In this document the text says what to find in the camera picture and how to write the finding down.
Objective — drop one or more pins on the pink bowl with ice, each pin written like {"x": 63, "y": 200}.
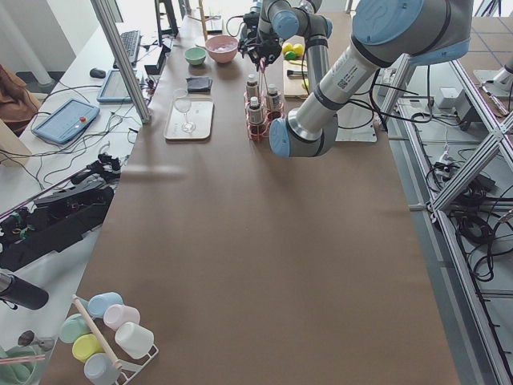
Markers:
{"x": 222, "y": 48}

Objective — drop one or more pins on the yellow lemon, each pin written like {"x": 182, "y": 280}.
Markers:
{"x": 286, "y": 48}
{"x": 298, "y": 49}

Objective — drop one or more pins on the blue teach pendant near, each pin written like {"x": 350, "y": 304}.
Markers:
{"x": 67, "y": 122}

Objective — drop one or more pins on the pink cup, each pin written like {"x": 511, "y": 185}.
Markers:
{"x": 116, "y": 315}

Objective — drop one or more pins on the black thermos bottle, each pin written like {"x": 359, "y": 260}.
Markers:
{"x": 16, "y": 292}

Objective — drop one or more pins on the clear wine glass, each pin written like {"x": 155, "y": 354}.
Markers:
{"x": 182, "y": 104}

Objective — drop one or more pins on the wooden stand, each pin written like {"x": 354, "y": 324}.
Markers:
{"x": 211, "y": 23}

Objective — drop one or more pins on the aluminium frame post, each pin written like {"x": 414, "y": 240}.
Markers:
{"x": 110, "y": 30}

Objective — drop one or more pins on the green cup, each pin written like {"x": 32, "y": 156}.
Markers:
{"x": 73, "y": 328}

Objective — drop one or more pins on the grey folded cloth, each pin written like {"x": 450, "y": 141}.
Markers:
{"x": 199, "y": 84}

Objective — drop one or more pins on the cream rabbit tray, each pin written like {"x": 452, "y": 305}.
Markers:
{"x": 200, "y": 114}

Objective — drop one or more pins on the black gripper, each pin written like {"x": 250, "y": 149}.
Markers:
{"x": 269, "y": 47}

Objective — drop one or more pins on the black keyboard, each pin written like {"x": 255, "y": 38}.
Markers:
{"x": 130, "y": 40}

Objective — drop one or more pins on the green lime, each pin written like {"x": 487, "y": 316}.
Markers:
{"x": 290, "y": 55}

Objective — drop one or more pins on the white cup rack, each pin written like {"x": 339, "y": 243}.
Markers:
{"x": 130, "y": 369}

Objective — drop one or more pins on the copper wire bottle basket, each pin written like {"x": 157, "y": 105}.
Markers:
{"x": 257, "y": 133}

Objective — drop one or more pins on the blue teach pendant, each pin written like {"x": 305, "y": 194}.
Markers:
{"x": 67, "y": 122}
{"x": 113, "y": 89}

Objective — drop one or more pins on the grey blue cup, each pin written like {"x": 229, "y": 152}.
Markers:
{"x": 99, "y": 370}

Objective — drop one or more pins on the yellow plastic knife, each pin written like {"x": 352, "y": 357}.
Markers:
{"x": 297, "y": 63}

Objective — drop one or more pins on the bamboo cutting board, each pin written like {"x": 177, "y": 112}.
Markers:
{"x": 294, "y": 87}

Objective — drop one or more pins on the white cup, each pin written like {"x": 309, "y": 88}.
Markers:
{"x": 134, "y": 339}

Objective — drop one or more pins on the steel muddler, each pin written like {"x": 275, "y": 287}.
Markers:
{"x": 293, "y": 73}

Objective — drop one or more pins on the tea bottle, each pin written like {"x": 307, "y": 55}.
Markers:
{"x": 273, "y": 98}
{"x": 252, "y": 86}
{"x": 255, "y": 111}

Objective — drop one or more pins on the blue teach pendant far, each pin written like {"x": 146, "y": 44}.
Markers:
{"x": 113, "y": 89}

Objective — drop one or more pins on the green bowl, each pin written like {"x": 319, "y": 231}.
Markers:
{"x": 195, "y": 56}

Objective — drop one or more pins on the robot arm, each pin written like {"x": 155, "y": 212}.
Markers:
{"x": 428, "y": 32}
{"x": 296, "y": 36}

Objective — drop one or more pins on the black computer mouse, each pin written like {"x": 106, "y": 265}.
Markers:
{"x": 97, "y": 73}

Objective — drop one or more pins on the yellow cup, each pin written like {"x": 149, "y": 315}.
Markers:
{"x": 85, "y": 346}

